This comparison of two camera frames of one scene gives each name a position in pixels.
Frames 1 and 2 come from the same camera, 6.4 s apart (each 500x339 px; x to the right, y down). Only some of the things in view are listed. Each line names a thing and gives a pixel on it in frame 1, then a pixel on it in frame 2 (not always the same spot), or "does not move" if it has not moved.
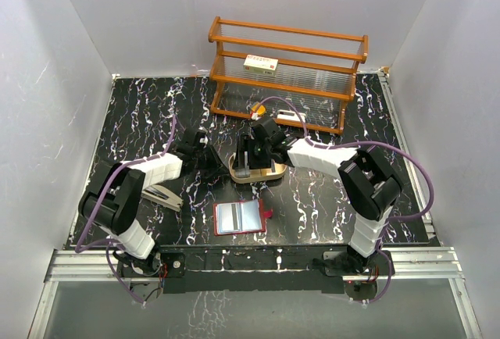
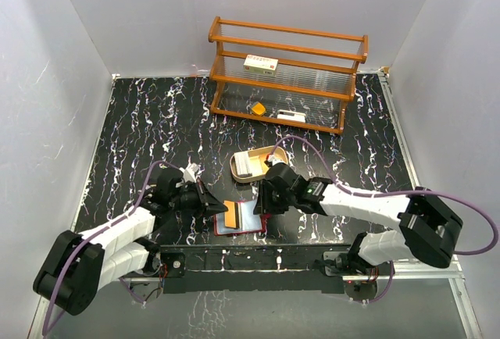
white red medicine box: [261, 64] does not move
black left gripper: [217, 168] → [206, 202]
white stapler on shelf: [287, 115] does not move
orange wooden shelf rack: [298, 77] does not move
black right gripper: [245, 143] → [264, 205]
